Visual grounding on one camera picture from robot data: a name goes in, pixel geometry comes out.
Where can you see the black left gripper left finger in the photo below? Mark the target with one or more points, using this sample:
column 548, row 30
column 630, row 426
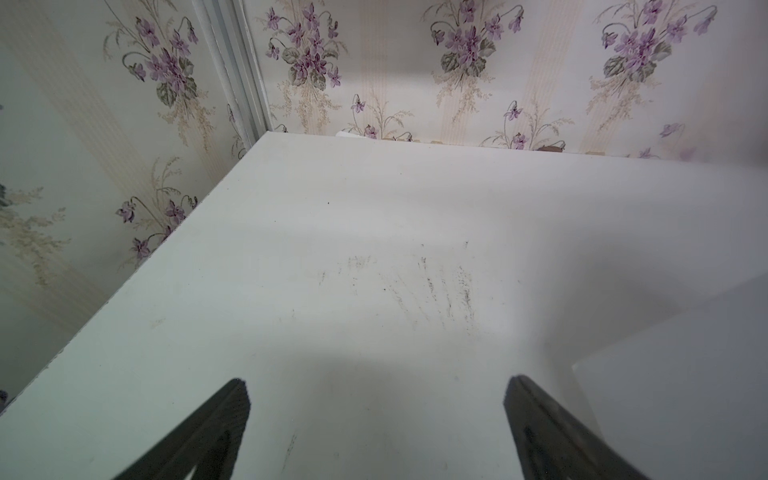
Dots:
column 203, row 446

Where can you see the white insulated delivery bag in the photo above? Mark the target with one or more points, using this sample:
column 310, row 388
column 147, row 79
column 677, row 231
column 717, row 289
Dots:
column 687, row 398

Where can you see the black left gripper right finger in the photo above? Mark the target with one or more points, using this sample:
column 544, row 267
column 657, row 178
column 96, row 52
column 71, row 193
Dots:
column 553, row 444

